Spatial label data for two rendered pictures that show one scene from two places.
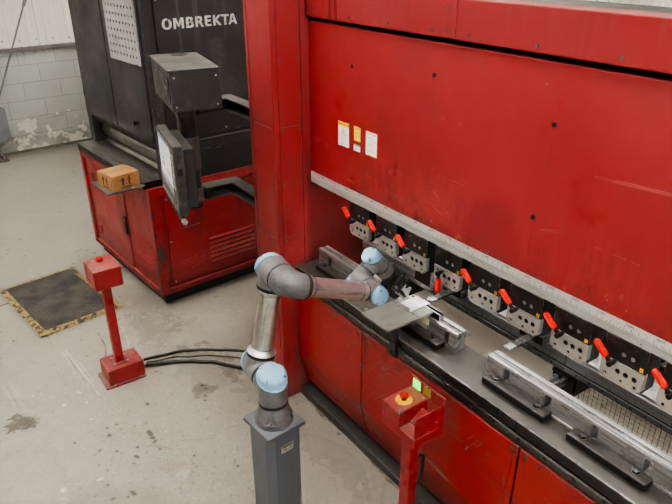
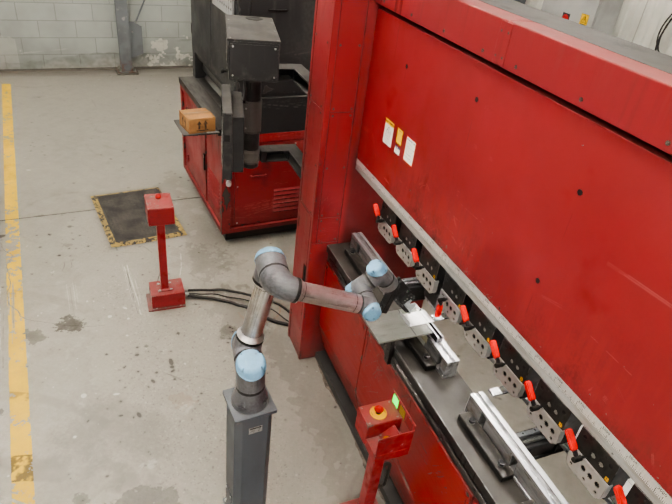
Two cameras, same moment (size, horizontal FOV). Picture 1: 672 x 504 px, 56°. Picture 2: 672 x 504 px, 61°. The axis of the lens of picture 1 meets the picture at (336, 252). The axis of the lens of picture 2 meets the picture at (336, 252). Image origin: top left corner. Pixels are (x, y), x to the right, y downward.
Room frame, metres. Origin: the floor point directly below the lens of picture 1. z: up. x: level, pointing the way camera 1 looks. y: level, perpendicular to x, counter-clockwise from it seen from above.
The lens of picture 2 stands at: (0.43, -0.30, 2.61)
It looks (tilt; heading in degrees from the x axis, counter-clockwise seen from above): 33 degrees down; 10
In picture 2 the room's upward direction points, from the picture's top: 7 degrees clockwise
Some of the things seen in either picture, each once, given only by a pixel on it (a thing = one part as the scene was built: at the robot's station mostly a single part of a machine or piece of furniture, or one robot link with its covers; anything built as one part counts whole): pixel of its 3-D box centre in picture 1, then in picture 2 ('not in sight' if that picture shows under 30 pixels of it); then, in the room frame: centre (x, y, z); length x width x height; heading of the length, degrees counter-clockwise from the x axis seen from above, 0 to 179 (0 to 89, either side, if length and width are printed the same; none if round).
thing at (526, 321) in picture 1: (531, 307); (519, 366); (2.02, -0.72, 1.26); 0.15 x 0.09 x 0.17; 35
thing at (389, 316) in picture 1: (397, 313); (397, 324); (2.41, -0.27, 1.00); 0.26 x 0.18 x 0.01; 125
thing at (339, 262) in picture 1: (350, 271); (373, 264); (2.94, -0.07, 0.92); 0.50 x 0.06 x 0.10; 35
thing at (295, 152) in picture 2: (233, 195); (286, 163); (3.40, 0.58, 1.18); 0.40 x 0.24 x 0.07; 35
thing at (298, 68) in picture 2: (227, 109); (291, 80); (3.40, 0.58, 1.67); 0.40 x 0.24 x 0.07; 35
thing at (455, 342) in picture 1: (429, 322); (429, 339); (2.45, -0.42, 0.92); 0.39 x 0.06 x 0.10; 35
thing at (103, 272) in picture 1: (111, 319); (162, 251); (3.27, 1.36, 0.41); 0.25 x 0.20 x 0.83; 125
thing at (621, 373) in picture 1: (630, 359); (600, 460); (1.70, -0.96, 1.26); 0.15 x 0.09 x 0.17; 35
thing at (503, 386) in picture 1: (515, 396); (484, 444); (1.97, -0.70, 0.89); 0.30 x 0.05 x 0.03; 35
